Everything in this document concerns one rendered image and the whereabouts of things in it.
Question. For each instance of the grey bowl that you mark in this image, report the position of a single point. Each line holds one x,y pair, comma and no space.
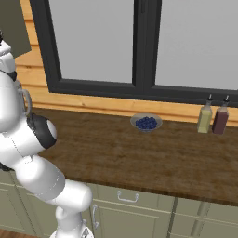
135,126

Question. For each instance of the yellow oil bottle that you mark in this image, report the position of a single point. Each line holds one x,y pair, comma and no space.
204,121

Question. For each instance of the olive wall cupboard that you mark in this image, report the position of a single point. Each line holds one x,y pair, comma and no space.
12,21

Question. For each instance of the dark red sauce bottle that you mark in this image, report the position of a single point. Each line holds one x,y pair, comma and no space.
220,123

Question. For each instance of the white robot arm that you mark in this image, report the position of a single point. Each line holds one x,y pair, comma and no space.
34,176

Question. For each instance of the heap of blueberries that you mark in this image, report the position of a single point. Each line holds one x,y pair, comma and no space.
146,123

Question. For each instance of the olive cupboard door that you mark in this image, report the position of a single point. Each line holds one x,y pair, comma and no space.
15,207
130,223

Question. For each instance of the olive cupboard front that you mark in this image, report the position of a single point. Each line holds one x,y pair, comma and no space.
221,220

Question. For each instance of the dark framed window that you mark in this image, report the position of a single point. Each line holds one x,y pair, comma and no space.
143,46

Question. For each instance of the olive drawer front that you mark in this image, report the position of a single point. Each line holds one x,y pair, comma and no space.
148,198

